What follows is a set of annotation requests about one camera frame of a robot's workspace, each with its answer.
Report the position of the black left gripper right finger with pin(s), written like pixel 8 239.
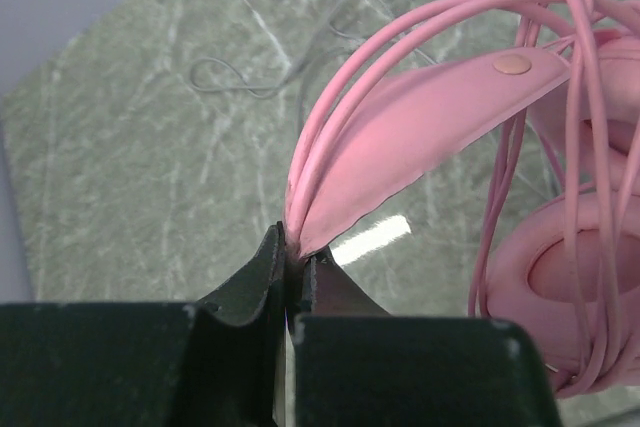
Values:
pixel 357 365

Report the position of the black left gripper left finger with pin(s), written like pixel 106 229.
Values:
pixel 216 361

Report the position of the pink headphones with cable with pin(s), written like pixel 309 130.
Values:
pixel 559 245

